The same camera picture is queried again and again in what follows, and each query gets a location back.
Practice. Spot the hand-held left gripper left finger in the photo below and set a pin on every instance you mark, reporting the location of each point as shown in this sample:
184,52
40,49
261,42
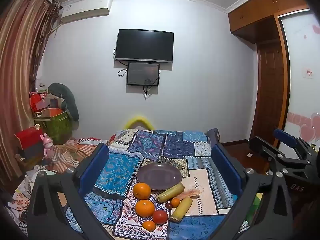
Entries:
95,167

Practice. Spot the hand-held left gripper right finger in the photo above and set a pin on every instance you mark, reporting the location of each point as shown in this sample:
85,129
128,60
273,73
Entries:
225,170

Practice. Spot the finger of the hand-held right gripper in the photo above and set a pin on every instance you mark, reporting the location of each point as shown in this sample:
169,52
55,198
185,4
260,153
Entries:
260,146
285,135

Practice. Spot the pink sausage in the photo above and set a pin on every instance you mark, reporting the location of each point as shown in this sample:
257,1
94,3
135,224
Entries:
190,193

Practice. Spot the large orange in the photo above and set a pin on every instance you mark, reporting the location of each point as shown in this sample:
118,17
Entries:
145,208
141,190

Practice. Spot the yellow corn cob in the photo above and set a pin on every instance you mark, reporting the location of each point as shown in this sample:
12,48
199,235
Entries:
170,192
181,208

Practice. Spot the small tangerine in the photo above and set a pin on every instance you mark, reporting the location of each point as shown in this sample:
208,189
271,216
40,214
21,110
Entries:
175,202
149,225

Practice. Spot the purple plate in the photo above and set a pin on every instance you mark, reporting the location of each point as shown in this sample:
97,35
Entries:
157,175

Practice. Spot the red tomato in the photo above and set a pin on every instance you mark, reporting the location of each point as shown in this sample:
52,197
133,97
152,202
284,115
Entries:
160,217

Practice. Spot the brown wooden door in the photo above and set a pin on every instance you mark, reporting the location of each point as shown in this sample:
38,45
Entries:
270,92

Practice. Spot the white sliding wardrobe door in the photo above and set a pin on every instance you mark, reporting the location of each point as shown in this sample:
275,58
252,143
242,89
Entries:
302,92

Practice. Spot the pink toy rabbit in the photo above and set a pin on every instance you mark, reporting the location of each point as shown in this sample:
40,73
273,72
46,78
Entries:
47,145

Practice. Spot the green storage box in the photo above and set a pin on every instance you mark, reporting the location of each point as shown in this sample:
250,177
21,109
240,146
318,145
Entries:
58,127

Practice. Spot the blue patchwork blanket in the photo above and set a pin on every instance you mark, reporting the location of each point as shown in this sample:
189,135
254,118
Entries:
172,142

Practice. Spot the yellow chair back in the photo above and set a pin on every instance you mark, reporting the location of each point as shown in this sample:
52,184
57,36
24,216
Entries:
138,118

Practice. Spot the small dark red fruit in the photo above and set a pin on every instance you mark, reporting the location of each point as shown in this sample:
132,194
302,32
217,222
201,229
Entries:
168,205

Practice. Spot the grey curved pillow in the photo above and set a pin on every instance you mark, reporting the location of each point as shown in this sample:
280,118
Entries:
70,102

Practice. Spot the red flat box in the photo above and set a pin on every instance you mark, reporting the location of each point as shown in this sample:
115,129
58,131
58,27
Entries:
27,136

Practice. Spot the red gift bag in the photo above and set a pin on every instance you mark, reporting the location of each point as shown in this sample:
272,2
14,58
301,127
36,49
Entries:
36,102

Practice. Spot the wooden overhead cabinet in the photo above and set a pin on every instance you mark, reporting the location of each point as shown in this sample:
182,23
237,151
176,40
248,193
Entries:
260,12

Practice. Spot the striped brown curtain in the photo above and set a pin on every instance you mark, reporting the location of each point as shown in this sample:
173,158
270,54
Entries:
15,67

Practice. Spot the white air conditioner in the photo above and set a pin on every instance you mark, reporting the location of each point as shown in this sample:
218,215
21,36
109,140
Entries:
85,10

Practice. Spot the small black wall monitor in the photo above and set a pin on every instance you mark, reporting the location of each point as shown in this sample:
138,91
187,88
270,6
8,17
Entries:
140,73

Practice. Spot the black wall television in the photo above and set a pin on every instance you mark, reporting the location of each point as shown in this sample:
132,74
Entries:
143,45

